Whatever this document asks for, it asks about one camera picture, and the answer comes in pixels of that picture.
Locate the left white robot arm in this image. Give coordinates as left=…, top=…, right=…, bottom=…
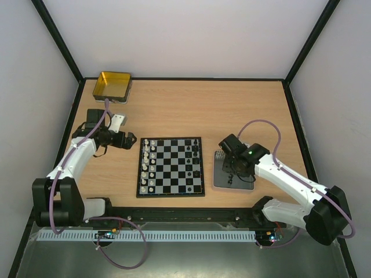
left=32, top=109, right=137, bottom=233

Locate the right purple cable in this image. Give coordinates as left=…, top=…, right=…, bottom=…
left=237, top=119, right=357, bottom=250

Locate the black and silver chessboard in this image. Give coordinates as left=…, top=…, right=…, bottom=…
left=136, top=137, right=205, bottom=198

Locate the purple cable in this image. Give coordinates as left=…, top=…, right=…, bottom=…
left=237, top=119, right=357, bottom=250
left=50, top=98, right=148, bottom=270

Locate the black aluminium frame rail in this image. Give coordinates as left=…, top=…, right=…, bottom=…
left=28, top=204, right=337, bottom=228

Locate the yellow square tin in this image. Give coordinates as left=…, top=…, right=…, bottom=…
left=92, top=71, right=132, bottom=104

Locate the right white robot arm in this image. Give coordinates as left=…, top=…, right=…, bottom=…
left=219, top=134, right=351, bottom=246

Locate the grey slotted cable duct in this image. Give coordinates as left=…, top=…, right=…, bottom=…
left=37, top=230, right=256, bottom=243

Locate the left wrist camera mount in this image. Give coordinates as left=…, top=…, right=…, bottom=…
left=108, top=114, right=128, bottom=133

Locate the pink tin with chess pieces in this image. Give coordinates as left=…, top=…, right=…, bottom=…
left=213, top=150, right=255, bottom=192

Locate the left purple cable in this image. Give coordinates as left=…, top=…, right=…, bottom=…
left=50, top=98, right=148, bottom=270

